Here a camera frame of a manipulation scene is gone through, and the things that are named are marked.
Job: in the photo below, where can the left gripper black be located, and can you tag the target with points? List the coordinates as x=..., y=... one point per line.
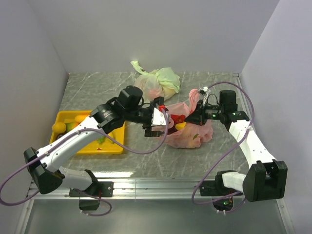
x=150, y=131

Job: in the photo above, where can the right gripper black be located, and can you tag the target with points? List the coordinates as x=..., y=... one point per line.
x=199, y=116

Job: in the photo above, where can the yellow pepper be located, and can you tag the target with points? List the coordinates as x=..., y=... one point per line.
x=180, y=126

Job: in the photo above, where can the pink plastic bag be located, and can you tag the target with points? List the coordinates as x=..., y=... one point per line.
x=192, y=136

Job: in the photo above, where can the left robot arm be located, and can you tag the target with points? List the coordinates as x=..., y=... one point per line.
x=45, y=164

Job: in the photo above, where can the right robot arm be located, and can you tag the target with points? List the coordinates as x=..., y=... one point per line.
x=266, y=177

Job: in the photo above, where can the green plastic bag with fruits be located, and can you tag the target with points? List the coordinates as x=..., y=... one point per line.
x=157, y=83

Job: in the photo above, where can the yellow plastic tray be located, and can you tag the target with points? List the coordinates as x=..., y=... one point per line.
x=108, y=147

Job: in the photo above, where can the green grape bunch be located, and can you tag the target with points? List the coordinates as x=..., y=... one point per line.
x=101, y=140

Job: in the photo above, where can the yellow mango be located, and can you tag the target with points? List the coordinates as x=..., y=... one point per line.
x=80, y=118

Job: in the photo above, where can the red green mango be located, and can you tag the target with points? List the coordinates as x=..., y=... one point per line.
x=70, y=126

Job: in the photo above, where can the yellow lemon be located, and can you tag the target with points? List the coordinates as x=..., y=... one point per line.
x=59, y=128

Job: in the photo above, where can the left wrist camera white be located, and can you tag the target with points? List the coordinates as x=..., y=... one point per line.
x=159, y=117

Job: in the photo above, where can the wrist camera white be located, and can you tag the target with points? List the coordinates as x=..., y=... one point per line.
x=205, y=91
x=159, y=117

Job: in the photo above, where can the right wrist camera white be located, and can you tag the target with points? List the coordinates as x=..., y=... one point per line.
x=205, y=91

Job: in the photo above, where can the right side aluminium rail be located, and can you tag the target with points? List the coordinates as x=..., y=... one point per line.
x=237, y=81

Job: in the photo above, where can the aluminium mounting rail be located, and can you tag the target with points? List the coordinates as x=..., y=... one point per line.
x=135, y=188

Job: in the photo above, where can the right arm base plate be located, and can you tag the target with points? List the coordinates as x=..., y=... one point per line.
x=214, y=188

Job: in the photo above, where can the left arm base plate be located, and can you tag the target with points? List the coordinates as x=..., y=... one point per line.
x=104, y=189

